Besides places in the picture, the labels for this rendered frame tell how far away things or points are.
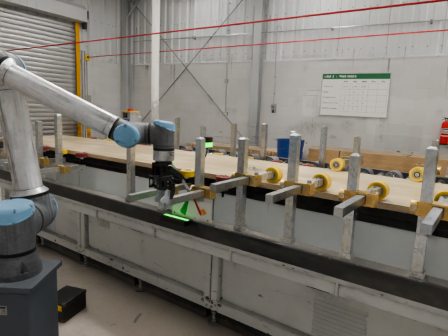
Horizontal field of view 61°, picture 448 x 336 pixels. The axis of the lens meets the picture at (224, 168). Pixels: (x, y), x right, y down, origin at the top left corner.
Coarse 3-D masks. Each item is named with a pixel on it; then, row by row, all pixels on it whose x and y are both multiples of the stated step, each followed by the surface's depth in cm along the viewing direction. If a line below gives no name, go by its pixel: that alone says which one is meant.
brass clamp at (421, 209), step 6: (414, 204) 129; (420, 204) 128; (426, 204) 127; (432, 204) 126; (438, 204) 125; (444, 204) 126; (414, 210) 129; (420, 210) 128; (426, 210) 127; (444, 210) 124; (444, 216) 124
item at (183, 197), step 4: (188, 192) 177; (192, 192) 178; (196, 192) 178; (200, 192) 180; (204, 192) 183; (176, 196) 169; (180, 196) 169; (184, 196) 171; (188, 196) 174; (192, 196) 176; (196, 196) 178; (200, 196) 181; (204, 196) 183; (172, 200) 165; (176, 200) 167; (180, 200) 169; (184, 200) 172; (188, 200) 174; (172, 204) 165
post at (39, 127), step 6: (36, 126) 270; (42, 126) 271; (36, 132) 271; (42, 132) 272; (36, 138) 271; (42, 138) 272; (36, 144) 272; (42, 144) 273; (42, 150) 274; (42, 156) 274; (42, 168) 275; (42, 174) 276
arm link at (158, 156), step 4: (156, 152) 156; (160, 152) 155; (164, 152) 155; (168, 152) 156; (172, 152) 157; (156, 156) 156; (160, 156) 155; (164, 156) 155; (168, 156) 156; (172, 156) 158; (156, 160) 156; (160, 160) 156; (164, 160) 156; (168, 160) 156; (172, 160) 158
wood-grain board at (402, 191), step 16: (48, 144) 317; (64, 144) 322; (80, 144) 327; (96, 144) 332; (112, 144) 337; (112, 160) 256; (144, 160) 247; (176, 160) 253; (192, 160) 256; (208, 160) 259; (224, 160) 262; (256, 160) 269; (208, 176) 208; (304, 176) 210; (336, 176) 215; (368, 176) 219; (384, 176) 221; (320, 192) 171; (336, 192) 171; (400, 192) 177; (416, 192) 179; (384, 208) 155; (400, 208) 152
